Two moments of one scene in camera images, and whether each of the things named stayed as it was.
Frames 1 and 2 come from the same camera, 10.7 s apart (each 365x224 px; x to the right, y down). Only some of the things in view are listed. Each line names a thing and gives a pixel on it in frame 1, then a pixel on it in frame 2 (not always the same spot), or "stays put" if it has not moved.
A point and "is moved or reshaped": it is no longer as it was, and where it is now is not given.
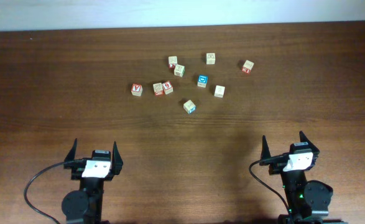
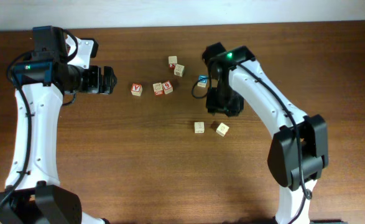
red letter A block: [137, 89] stays put
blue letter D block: [202, 81] stays put
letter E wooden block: [172, 61] stays put
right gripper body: [277, 165] -> [223, 99]
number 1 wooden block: [189, 106] -> [199, 127]
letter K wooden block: [179, 70] stays put
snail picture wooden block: [158, 89] stays put
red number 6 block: [167, 88] stays put
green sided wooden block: [219, 91] is moved or reshaped
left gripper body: [76, 171] -> [92, 81]
